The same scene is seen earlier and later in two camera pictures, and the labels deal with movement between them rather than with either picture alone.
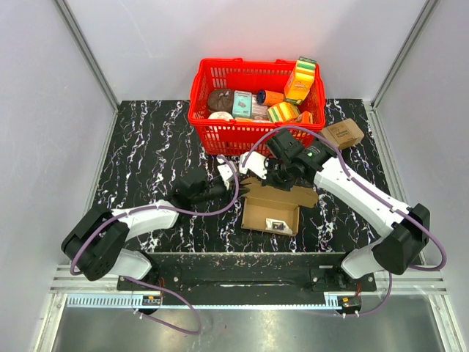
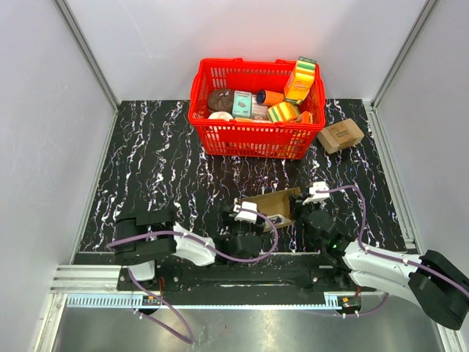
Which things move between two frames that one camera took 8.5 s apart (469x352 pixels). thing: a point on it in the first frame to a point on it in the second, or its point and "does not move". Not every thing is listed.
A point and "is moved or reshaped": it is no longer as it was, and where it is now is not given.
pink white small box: x=259 y=111 does not move
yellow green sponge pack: x=283 y=111 does not move
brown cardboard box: x=267 y=209 is moved or reshaped
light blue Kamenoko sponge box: x=242 y=105 does not move
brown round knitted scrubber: x=221 y=100 does not move
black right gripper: x=268 y=181 to x=298 y=204
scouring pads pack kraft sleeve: x=344 y=134 does not move
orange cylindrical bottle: x=269 y=97 does not move
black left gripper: x=227 y=195 to x=229 y=221
